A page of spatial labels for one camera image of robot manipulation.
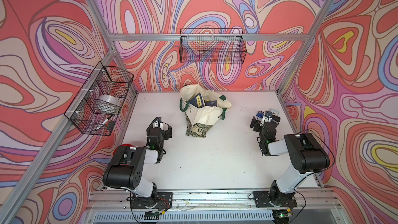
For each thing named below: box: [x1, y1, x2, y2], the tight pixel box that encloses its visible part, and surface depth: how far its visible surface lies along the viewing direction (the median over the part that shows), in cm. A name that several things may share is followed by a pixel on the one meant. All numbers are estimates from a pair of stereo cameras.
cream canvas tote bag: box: [179, 84, 233, 138], surface depth 96 cm
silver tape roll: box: [94, 94, 121, 115], surface depth 73 cm
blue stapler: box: [271, 114, 281, 126], surface depth 101 cm
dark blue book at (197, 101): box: [187, 92, 206, 109], surface depth 103 cm
